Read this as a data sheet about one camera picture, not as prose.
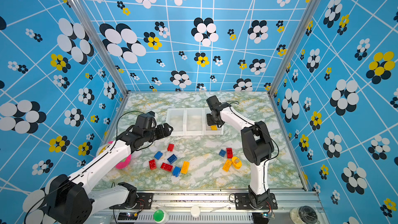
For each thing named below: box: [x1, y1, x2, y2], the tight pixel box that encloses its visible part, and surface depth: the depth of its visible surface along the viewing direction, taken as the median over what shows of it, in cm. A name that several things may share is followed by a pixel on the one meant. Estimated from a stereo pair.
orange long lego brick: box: [222, 159, 233, 173], surface depth 86 cm
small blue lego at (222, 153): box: [218, 148, 227, 158], surface depth 90 cm
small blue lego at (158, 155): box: [153, 150, 164, 161], surface depth 90 cm
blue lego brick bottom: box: [172, 165, 182, 178], surface depth 83 cm
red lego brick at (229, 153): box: [225, 147, 234, 159], surface depth 90 cm
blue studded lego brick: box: [166, 154, 178, 165], surface depth 88 cm
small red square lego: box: [167, 143, 175, 152], surface depth 93 cm
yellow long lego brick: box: [180, 160, 190, 175], surface depth 85 cm
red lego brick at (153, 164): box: [148, 159, 158, 171], surface depth 85 cm
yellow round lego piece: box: [231, 156, 243, 170], surface depth 85 cm
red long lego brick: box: [160, 162, 174, 173], surface depth 84 cm
